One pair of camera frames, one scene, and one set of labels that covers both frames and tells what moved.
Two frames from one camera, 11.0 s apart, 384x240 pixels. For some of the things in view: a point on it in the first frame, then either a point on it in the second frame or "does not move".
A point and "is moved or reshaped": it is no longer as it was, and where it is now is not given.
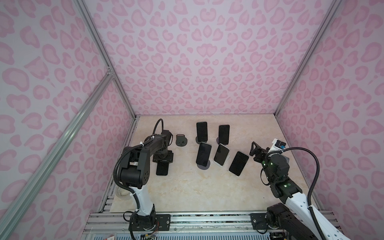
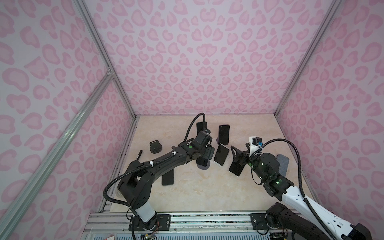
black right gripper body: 262,157 → 245,156
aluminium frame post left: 108,62 does not move
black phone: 162,169 is moved or reshaped
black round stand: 181,140 is moved or reshaped
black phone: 224,134 does not move
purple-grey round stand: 203,167 does not move
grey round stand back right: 217,141 does not move
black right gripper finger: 254,148 → 237,151
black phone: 238,163 does not move
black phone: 221,155 does not move
